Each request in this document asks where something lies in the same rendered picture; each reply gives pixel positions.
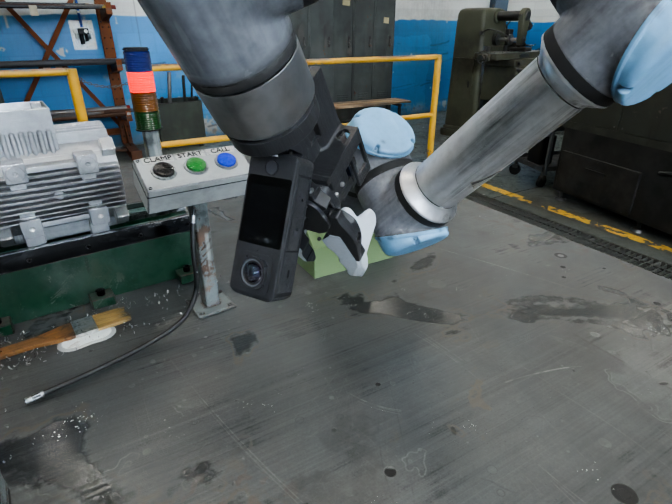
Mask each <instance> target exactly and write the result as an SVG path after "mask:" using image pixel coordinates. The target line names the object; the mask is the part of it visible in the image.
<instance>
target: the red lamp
mask: <svg viewBox="0 0 672 504"><path fill-rule="evenodd" d="M126 73H127V78H128V83H129V84H128V85H129V90H130V92H132V93H148V92H155V91H156V88H155V83H154V82H155V81H154V76H153V71H152V72H141V73H130V72H126Z"/></svg>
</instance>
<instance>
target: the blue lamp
mask: <svg viewBox="0 0 672 504"><path fill-rule="evenodd" d="M123 55H124V56H123V57H124V62H125V67H126V72H130V73H141V72H152V71H153V70H152V65H151V64H152V63H151V58H150V57H151V56H150V51H134V52H129V51H123Z"/></svg>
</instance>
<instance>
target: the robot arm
mask: <svg viewBox="0 0 672 504"><path fill-rule="evenodd" d="M137 1H138V3H139V5H140V6H141V8H142V9H143V11H144V12H145V14H146V15H147V17H148V18H149V20H150V22H151V23H152V25H153V26H154V28H155V29H156V31H157V32H158V34H159V35H160V37H161V39H162V40H163V42H164V43H165V45H166V46H167V48H168V49H169V51H170V52H171V54H172V56H173V57H174V59H175V60H176V62H177V63H178V65H179V66H180V68H181V69H182V71H183V73H184V74H185V76H186V77H187V79H188V80H189V82H190V83H191V85H192V86H193V88H194V89H195V91H196V92H197V94H198V96H199V97H200V99H201V100H202V102H203V103H204V105H205V106H206V108H207V109H208V111H209V113H210V114H211V116H212V117H213V119H214V120H215V122H216V123H217V125H218V126H219V128H220V129H221V131H222V132H223V133H224V134H226V135H227V136H228V138H229V140H230V141H231V143H232V144H233V146H234V147H235V148H236V149H237V150H238V151H239V152H240V153H242V154H244V155H247V156H251V159H250V165H249V171H248V178H247V184H246V190H245V196H244V202H243V208H242V214H241V220H240V226H239V232H238V238H237V244H236V250H235V256H234V262H233V268H232V274H231V281H230V287H231V288H232V289H233V290H234V291H235V292H237V293H239V294H242V295H245V296H248V297H252V298H255V299H258V300H261V301H264V302H273V301H279V300H284V299H287V298H288V297H290V296H291V293H292V288H293V282H294V277H295V271H296V265H297V260H298V256H299V257H300V258H301V259H302V260H304V261H307V262H308V261H314V260H315V259H316V256H315V252H314V249H313V248H312V247H311V246H310V244H309V238H308V237H307V236H306V232H307V230H309V231H312V232H316V233H319V234H321V233H326V234H325V236H324V238H323V240H322V241H323V242H324V244H325V245H326V246H327V247H328V248H329V249H330V250H332V251H333V252H334V253H335V254H336V255H337V256H338V257H339V261H340V263H341V264H342V265H343V266H344V267H345V268H346V269H347V273H348V274H349V275H351V276H361V277H362V276H363V275H364V273H365V271H366V269H367V267H368V257H367V250H368V247H369V244H370V241H371V237H372V234H373V232H374V234H375V236H376V237H375V239H376V240H377V241H378V243H379V245H380V247H381V248H382V250H383V252H384V253H385V254H387V255H388V256H399V255H403V254H407V253H410V252H414V251H417V250H420V249H422V248H425V247H428V246H430V245H433V244H435V243H437V242H439V241H441V240H443V239H445V238H446V237H447V236H448V234H449V232H448V227H447V226H445V224H446V223H447V222H449V221H450V220H451V219H453V217H454V216H455V214H456V211H457V203H459V202H460V201H461V200H463V199H464V198H465V197H467V196H468V195H469V194H471V193H472V192H473V191H475V190H476V189H477V188H479V187H480V186H481V185H483V184H484V183H485V182H487V181H488V180H489V179H491V178H492V177H493V176H495V175H496V174H498V173H499V172H500V171H501V170H503V169H504V168H505V167H507V166H508V165H509V164H511V163H512V162H513V161H515V160H516V159H517V158H519V157H520V156H521V155H523V154H524V153H525V152H527V151H528V150H529V149H531V148H532V147H533V146H535V145H536V144H537V143H539V142H540V141H542V140H543V139H544V138H546V137H547V136H548V135H550V134H551V133H552V132H554V131H555V130H556V129H558V128H559V127H560V126H562V125H563V124H564V123H566V122H567V121H568V120H570V119H571V118H572V117H574V116H575V115H576V114H578V113H579V112H580V111H582V110H583V109H584V108H601V109H605V108H607V107H609V106H610V105H612V104H613V103H614V102H616V103H619V104H621V105H623V106H629V105H634V104H637V103H639V102H642V101H644V100H646V99H648V98H649V97H651V96H652V95H653V94H654V93H655V92H659V91H661V90H662V89H664V88H665V87H667V86H668V85H670V84H671V83H672V0H550V1H551V3H552V5H553V6H554V8H555V9H556V11H557V13H558V14H559V16H560V18H559V19H558V20H557V21H556V22H555V23H554V24H553V25H552V26H551V27H550V28H549V29H547V30H546V31H545V32H544V33H543V35H542V37H541V48H540V54H539V55H538V56H537V57H536V58H535V59H534V60H533V61H532V62H531V63H530V64H529V65H527V66H526V67H525V68H524V69H523V70H522V71H521V72H520V73H519V74H518V75H517V76H516V77H515V78H513V79H512V80H511V81H510V82H509V83H508V84H507V85H506V86H505V87H504V88H503V89H502V90H500V91H499V92H498V93H497V94H496V95H495V96H494V97H493V98H492V99H491V100H490V101H489V102H487V103H486V104H485V105H484V106H483V107H482V108H481V109H480V110H479V111H478V112H477V113H476V114H474V115H473V116H472V117H471V118H470V119H469V120H468V121H467V122H466V123H465V124H464V125H463V126H461V127H460V128H459V129H458V130H457V131H456V132H455V133H454V134H453V135H452V136H451V137H450V138H448V139H447V140H446V141H445V142H444V143H443V144H442V145H441V146H440V147H439V148H438V149H437V150H435V151H434V152H433V153H432V154H431V155H430V156H429V157H428V158H427V159H426V160H425V161H424V162H413V160H412V158H411V156H410V153H411V151H412V150H413V147H414V143H415V136H414V132H413V130H412V128H411V127H410V125H409V124H408V123H407V122H406V121H405V120H404V119H403V118H402V117H401V116H399V115H398V114H396V113H393V112H391V111H390V110H387V109H384V108H378V107H371V108H366V109H363V110H361V111H359V112H358V113H356V114H355V116H354V117H353V118H352V120H351V121H350V122H349V123H348V124H347V125H343V124H341V123H340V121H339V118H338V115H337V112H336V109H335V106H334V103H333V101H332V98H331V95H330V92H329V89H328V86H327V83H326V81H325V78H324V75H323V72H322V69H321V67H318V66H311V67H310V66H308V65H307V62H306V59H305V56H304V54H303V51H302V48H301V46H300V43H299V40H298V38H297V35H296V34H295V32H294V29H293V26H292V23H291V20H290V18H289V14H291V13H293V12H296V11H298V10H300V9H302V8H304V7H306V6H309V5H311V4H313V3H315V2H317V1H319V0H137ZM341 134H342V135H341ZM339 136H341V138H340V140H337V138H338V137H339Z"/></svg>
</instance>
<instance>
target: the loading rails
mask: <svg viewBox="0 0 672 504"><path fill-rule="evenodd" d="M126 206H127V209H128V212H129V215H130V216H129V221H126V222H125V223H120V224H115V225H111V226H109V227H110V231H105V232H100V233H95V234H91V233H90V232H85V233H80V234H75V235H71V236H66V237H61V238H56V239H51V240H47V243H48V244H44V245H39V246H35V247H30V248H27V245H26V243H24V244H19V245H14V246H9V247H5V248H4V247H0V338H1V337H5V336H8V335H12V334H14V333H15V331H14V324H17V323H21V322H24V321H28V320H31V319H35V318H38V317H42V316H45V315H49V314H52V313H56V312H59V311H63V310H67V309H70V308H74V307H77V306H81V305H84V304H88V303H91V306H92V308H93V310H97V309H100V308H104V307H107V306H110V305H114V304H116V298H115V296H116V295H119V294H123V293H126V292H130V291H133V290H137V289H140V288H144V287H147V286H151V285H155V284H158V283H162V282H165V281H169V280H172V279H176V278H177V279H178V281H179V282H180V283H181V284H186V283H189V282H192V281H194V273H193V267H192V258H191V245H190V218H189V213H186V209H185V207H182V208H177V209H173V210H168V211H163V212H158V213H153V214H148V213H147V211H146V209H145V206H144V204H143V202H142V201H137V202H131V203H127V205H126Z"/></svg>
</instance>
